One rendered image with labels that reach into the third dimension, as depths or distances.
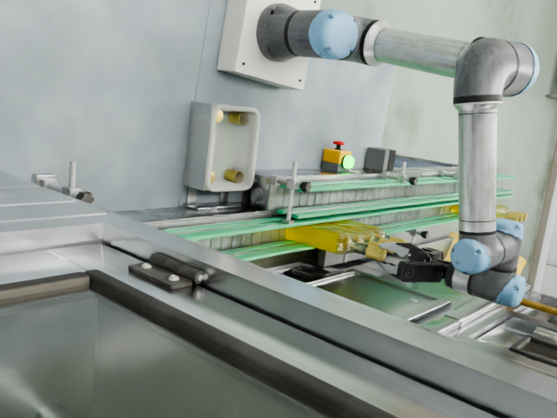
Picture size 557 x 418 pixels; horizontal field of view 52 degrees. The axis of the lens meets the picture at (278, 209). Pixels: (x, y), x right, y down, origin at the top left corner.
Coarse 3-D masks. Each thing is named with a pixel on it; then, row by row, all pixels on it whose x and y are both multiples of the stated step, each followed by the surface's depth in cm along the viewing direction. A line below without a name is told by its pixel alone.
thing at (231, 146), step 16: (224, 112) 154; (256, 112) 153; (224, 128) 155; (240, 128) 158; (256, 128) 155; (224, 144) 156; (240, 144) 158; (256, 144) 156; (208, 160) 144; (224, 160) 158; (240, 160) 159; (208, 176) 145
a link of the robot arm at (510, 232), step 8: (496, 224) 127; (504, 224) 126; (512, 224) 126; (520, 224) 127; (496, 232) 125; (504, 232) 126; (512, 232) 125; (520, 232) 126; (504, 240) 123; (512, 240) 126; (520, 240) 127; (512, 248) 125; (520, 248) 128; (512, 256) 126; (504, 264) 127; (512, 264) 127; (504, 272) 128; (512, 272) 128
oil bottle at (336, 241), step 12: (288, 228) 165; (300, 228) 163; (312, 228) 160; (324, 228) 160; (300, 240) 163; (312, 240) 160; (324, 240) 157; (336, 240) 155; (348, 240) 154; (336, 252) 155; (348, 252) 156
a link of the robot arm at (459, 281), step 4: (452, 272) 136; (456, 272) 135; (452, 276) 136; (456, 276) 135; (460, 276) 134; (464, 276) 133; (468, 276) 133; (452, 280) 135; (456, 280) 135; (460, 280) 134; (464, 280) 133; (452, 284) 136; (456, 284) 135; (460, 284) 134; (464, 284) 133; (456, 288) 136; (460, 288) 135; (464, 288) 134; (460, 292) 137; (464, 292) 135
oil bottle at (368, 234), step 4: (332, 224) 170; (336, 224) 169; (340, 224) 169; (344, 224) 170; (348, 224) 171; (348, 228) 166; (352, 228) 166; (356, 228) 166; (360, 228) 167; (364, 228) 167; (364, 232) 163; (368, 232) 163; (372, 232) 165; (368, 236) 163; (372, 236) 164; (368, 240) 163
